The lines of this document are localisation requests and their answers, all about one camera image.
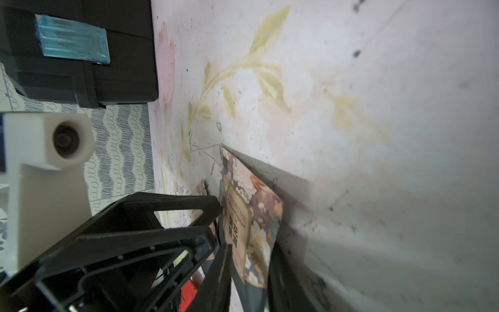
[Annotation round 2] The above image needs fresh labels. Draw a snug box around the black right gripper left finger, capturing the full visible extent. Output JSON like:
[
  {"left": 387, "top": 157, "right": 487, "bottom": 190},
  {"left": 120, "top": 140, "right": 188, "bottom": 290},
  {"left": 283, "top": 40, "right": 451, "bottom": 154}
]
[{"left": 187, "top": 244, "right": 232, "bottom": 312}]

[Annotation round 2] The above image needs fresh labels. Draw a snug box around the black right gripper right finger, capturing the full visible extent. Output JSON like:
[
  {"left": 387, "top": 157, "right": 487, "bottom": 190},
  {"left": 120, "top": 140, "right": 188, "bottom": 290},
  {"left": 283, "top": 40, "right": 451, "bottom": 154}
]
[{"left": 268, "top": 243, "right": 317, "bottom": 312}]

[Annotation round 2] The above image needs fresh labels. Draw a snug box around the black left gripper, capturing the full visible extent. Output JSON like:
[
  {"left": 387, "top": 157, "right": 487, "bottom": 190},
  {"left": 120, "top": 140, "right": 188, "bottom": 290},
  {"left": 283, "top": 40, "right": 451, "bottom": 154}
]
[{"left": 1, "top": 226, "right": 216, "bottom": 311}]

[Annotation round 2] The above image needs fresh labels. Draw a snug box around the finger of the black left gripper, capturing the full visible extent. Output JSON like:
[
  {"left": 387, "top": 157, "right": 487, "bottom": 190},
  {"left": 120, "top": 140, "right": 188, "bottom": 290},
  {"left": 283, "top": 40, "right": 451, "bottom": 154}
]
[{"left": 91, "top": 192, "right": 222, "bottom": 233}]

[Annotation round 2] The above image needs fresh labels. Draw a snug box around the floral tea bag one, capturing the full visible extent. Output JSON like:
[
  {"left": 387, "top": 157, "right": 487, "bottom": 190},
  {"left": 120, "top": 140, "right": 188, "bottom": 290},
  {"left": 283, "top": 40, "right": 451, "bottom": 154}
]
[{"left": 220, "top": 147, "right": 283, "bottom": 311}]

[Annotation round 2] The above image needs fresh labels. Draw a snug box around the red tea bag one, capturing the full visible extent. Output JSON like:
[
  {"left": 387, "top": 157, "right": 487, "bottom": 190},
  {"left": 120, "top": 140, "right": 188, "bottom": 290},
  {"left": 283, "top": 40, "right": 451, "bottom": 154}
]
[{"left": 178, "top": 279, "right": 199, "bottom": 312}]

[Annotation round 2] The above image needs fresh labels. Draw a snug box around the black plastic toolbox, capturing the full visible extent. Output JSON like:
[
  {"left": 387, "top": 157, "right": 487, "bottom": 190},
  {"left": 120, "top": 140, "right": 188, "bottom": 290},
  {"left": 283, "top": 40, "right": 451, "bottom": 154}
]
[{"left": 1, "top": 0, "right": 159, "bottom": 109}]

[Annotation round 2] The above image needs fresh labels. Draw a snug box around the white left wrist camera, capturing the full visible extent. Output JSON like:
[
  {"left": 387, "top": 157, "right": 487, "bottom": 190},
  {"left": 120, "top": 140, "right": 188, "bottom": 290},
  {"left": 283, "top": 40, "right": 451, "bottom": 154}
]
[{"left": 1, "top": 112, "right": 96, "bottom": 276}]

